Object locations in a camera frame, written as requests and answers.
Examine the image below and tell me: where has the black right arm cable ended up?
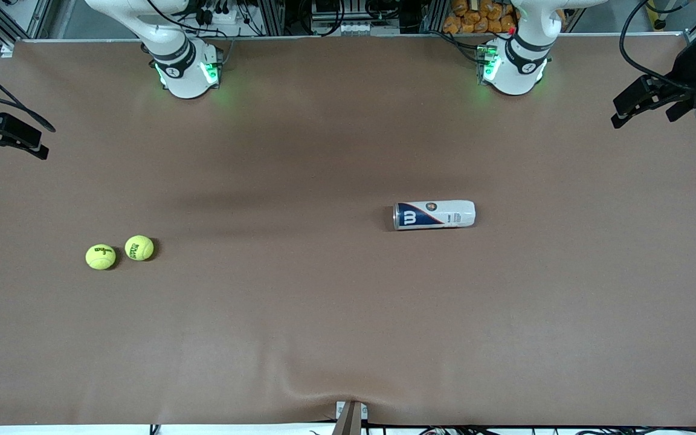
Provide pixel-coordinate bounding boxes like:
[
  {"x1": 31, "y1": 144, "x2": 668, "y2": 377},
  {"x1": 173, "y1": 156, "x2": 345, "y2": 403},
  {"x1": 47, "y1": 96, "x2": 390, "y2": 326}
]
[{"x1": 0, "y1": 56, "x2": 57, "y2": 133}]

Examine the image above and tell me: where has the black base cable bundle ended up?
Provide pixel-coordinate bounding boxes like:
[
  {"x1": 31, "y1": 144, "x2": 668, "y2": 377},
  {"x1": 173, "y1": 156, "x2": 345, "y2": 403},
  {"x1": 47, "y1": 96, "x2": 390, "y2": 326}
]
[{"x1": 436, "y1": 29, "x2": 485, "y2": 64}]

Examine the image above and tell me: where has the pile of orange items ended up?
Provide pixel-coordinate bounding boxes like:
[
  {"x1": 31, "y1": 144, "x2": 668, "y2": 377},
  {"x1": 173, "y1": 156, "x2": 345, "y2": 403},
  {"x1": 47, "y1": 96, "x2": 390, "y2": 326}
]
[{"x1": 443, "y1": 0, "x2": 518, "y2": 34}]

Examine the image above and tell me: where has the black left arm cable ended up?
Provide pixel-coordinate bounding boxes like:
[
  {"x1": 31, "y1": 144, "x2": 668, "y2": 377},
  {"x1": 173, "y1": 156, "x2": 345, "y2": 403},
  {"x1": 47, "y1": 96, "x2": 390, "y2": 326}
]
[{"x1": 619, "y1": 0, "x2": 696, "y2": 92}]

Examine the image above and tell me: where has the yellow pole with black foot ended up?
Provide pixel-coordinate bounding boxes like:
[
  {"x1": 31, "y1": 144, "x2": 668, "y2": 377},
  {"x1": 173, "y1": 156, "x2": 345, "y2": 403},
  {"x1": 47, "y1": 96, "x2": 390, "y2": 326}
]
[{"x1": 643, "y1": 0, "x2": 668, "y2": 31}]

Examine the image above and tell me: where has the white terminal strip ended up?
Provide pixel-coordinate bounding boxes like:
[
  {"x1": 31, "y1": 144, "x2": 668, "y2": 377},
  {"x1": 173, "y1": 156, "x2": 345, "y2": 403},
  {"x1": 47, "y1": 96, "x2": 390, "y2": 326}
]
[{"x1": 336, "y1": 22, "x2": 388, "y2": 36}]

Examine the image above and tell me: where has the blue white tennis ball can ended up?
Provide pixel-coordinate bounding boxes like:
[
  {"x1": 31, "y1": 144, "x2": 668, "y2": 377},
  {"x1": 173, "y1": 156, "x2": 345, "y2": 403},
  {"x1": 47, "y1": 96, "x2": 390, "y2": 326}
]
[{"x1": 393, "y1": 200, "x2": 476, "y2": 231}]

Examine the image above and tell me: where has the white power strip with plugs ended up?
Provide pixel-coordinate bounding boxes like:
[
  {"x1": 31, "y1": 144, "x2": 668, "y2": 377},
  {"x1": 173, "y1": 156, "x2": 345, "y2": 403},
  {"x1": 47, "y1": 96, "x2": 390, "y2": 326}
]
[{"x1": 186, "y1": 0, "x2": 239, "y2": 26}]

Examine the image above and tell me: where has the yellow tennis ball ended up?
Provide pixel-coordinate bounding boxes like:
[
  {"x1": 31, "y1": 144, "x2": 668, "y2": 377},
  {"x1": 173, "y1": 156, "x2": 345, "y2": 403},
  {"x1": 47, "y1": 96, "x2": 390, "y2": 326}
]
[
  {"x1": 124, "y1": 235, "x2": 155, "y2": 262},
  {"x1": 85, "y1": 243, "x2": 117, "y2": 270}
]

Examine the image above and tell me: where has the silver aluminium frame post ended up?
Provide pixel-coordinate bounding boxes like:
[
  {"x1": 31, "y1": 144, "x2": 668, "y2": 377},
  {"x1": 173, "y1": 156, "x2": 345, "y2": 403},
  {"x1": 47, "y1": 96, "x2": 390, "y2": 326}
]
[
  {"x1": 420, "y1": 0, "x2": 445, "y2": 34},
  {"x1": 256, "y1": 0, "x2": 285, "y2": 37}
]

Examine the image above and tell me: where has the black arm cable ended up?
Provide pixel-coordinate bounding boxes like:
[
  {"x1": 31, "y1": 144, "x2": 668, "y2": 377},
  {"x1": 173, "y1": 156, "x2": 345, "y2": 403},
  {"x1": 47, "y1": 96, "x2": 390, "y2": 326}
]
[
  {"x1": 0, "y1": 56, "x2": 57, "y2": 133},
  {"x1": 619, "y1": 0, "x2": 696, "y2": 92}
]

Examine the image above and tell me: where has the brown table cover mat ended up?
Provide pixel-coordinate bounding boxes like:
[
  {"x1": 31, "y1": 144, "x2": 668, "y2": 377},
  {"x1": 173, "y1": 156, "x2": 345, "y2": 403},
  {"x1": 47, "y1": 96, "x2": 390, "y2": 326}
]
[{"x1": 0, "y1": 33, "x2": 696, "y2": 427}]

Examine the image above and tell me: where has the black electronics box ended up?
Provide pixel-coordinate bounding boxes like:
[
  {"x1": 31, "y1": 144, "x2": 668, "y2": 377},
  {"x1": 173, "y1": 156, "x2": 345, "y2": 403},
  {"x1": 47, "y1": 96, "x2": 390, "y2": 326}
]
[{"x1": 311, "y1": 0, "x2": 385, "y2": 24}]

